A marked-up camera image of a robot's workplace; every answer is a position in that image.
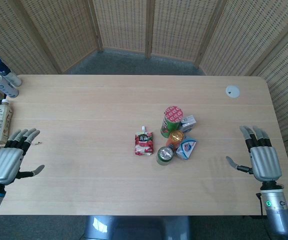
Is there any red drink pouch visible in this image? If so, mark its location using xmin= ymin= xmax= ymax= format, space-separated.
xmin=133 ymin=125 xmax=155 ymax=157

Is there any blue white soap pack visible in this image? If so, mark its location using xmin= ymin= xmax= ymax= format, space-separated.
xmin=175 ymin=135 xmax=198 ymax=160

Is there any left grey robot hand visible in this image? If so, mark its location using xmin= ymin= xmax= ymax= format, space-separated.
xmin=0 ymin=128 xmax=46 ymax=186

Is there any beige milk tea bottle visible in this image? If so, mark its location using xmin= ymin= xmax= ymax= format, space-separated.
xmin=0 ymin=98 xmax=14 ymax=145

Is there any orange drink can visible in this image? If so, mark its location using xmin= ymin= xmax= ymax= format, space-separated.
xmin=165 ymin=129 xmax=186 ymax=151

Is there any woven bamboo folding screen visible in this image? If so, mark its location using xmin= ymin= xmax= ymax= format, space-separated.
xmin=0 ymin=0 xmax=288 ymax=213

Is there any small grey milk carton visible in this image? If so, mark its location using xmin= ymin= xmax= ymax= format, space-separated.
xmin=179 ymin=114 xmax=197 ymax=133

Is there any green chips can red lid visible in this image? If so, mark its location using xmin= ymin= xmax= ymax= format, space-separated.
xmin=160 ymin=105 xmax=184 ymax=139

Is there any green drink can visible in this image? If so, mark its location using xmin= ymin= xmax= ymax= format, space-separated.
xmin=155 ymin=146 xmax=175 ymax=166

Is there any silver blue drink can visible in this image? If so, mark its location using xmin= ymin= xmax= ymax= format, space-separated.
xmin=0 ymin=74 xmax=20 ymax=99

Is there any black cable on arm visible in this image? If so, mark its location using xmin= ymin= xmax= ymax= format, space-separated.
xmin=255 ymin=192 xmax=269 ymax=240

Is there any blue capped white bottle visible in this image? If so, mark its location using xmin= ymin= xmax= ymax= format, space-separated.
xmin=0 ymin=57 xmax=23 ymax=87

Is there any grey table cable grommet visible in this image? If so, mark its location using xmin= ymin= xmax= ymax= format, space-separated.
xmin=225 ymin=85 xmax=241 ymax=98

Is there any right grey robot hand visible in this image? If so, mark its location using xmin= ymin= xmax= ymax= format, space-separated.
xmin=225 ymin=125 xmax=283 ymax=182

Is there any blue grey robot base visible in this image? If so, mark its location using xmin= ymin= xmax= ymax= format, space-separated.
xmin=83 ymin=215 xmax=192 ymax=240

